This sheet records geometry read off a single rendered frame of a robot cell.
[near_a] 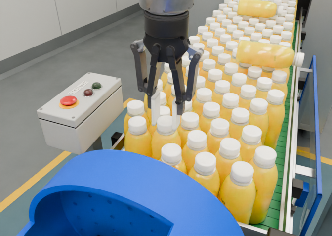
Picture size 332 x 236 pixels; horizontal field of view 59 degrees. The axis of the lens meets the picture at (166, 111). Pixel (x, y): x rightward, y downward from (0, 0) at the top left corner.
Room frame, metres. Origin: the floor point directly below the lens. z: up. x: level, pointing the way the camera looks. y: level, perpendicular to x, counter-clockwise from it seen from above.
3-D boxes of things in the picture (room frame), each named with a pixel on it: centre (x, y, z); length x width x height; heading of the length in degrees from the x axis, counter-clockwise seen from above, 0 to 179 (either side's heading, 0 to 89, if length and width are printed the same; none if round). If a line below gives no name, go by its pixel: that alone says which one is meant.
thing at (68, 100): (0.56, 0.22, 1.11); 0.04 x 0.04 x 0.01
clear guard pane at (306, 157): (0.80, -0.48, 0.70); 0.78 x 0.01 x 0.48; 158
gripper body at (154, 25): (0.50, 0.00, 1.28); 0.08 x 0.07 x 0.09; 69
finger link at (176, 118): (0.49, -0.02, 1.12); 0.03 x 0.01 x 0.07; 159
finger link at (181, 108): (0.48, -0.04, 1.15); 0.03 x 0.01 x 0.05; 69
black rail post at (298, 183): (0.43, -0.28, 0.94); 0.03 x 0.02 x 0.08; 158
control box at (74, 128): (0.61, 0.20, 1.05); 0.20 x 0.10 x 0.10; 158
